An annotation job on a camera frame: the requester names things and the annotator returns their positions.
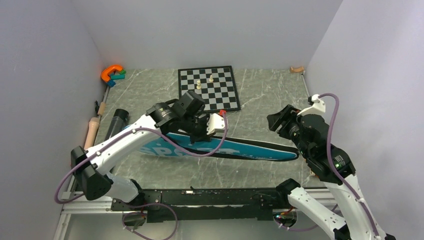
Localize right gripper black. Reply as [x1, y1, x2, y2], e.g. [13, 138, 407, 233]
[266, 103, 311, 158]

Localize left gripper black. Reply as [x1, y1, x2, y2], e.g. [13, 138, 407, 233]
[181, 113, 217, 145]

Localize blue racket cover bag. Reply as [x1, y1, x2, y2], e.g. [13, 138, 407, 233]
[139, 132, 300, 162]

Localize black shuttlecock tube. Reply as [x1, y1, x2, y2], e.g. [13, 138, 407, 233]
[104, 108, 129, 141]

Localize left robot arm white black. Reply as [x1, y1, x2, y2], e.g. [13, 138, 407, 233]
[70, 91, 226, 210]

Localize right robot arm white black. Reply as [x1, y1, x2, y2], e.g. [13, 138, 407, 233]
[266, 105, 395, 240]

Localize white chess piece left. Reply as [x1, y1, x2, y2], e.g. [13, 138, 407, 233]
[196, 79, 202, 90]

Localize black white chessboard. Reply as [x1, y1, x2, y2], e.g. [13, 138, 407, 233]
[177, 65, 241, 113]

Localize small wooden piece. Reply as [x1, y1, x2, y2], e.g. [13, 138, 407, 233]
[289, 66, 305, 74]

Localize orange green toy blocks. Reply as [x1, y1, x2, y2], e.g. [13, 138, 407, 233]
[100, 64, 127, 88]

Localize wooden pin toy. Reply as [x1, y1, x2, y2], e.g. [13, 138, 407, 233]
[83, 101, 106, 150]

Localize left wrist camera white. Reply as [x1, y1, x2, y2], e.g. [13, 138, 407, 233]
[206, 110, 228, 136]

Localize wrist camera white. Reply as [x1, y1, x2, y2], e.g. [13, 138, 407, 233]
[297, 94, 326, 117]
[206, 110, 228, 136]

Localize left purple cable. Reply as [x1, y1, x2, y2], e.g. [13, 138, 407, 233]
[54, 110, 229, 240]

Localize purple cable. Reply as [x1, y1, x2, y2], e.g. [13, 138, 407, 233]
[54, 110, 229, 240]
[273, 92, 380, 238]

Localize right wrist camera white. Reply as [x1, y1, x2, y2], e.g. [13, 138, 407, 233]
[297, 94, 326, 117]

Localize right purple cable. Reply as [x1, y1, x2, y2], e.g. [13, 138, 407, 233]
[273, 92, 380, 238]

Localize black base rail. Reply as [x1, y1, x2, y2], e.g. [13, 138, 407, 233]
[111, 187, 291, 223]

